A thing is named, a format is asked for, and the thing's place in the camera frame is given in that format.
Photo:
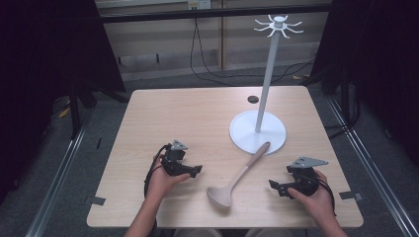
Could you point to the black curtain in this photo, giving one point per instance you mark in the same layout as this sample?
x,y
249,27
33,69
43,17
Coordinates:
x,y
382,65
46,65

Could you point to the black metal stand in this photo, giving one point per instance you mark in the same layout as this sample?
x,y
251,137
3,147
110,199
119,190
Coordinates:
x,y
74,112

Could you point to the person's left hand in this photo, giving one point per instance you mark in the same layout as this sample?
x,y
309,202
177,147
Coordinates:
x,y
163,184

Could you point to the white hook stand rack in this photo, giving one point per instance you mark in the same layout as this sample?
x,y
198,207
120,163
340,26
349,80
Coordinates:
x,y
263,98

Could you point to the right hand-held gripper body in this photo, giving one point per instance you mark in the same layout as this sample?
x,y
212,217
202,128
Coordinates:
x,y
304,182

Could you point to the wall power socket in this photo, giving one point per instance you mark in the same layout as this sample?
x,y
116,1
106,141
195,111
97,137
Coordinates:
x,y
199,4

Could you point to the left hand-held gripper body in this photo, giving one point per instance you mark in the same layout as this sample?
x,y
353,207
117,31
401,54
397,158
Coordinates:
x,y
174,164

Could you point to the metal floor rail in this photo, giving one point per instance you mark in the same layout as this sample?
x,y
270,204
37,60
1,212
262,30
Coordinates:
x,y
372,164
56,187

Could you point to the person's right hand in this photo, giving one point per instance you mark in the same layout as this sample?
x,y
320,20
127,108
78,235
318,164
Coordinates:
x,y
316,202

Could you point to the grey tape piece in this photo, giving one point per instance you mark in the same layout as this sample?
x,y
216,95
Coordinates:
x,y
96,200
351,196

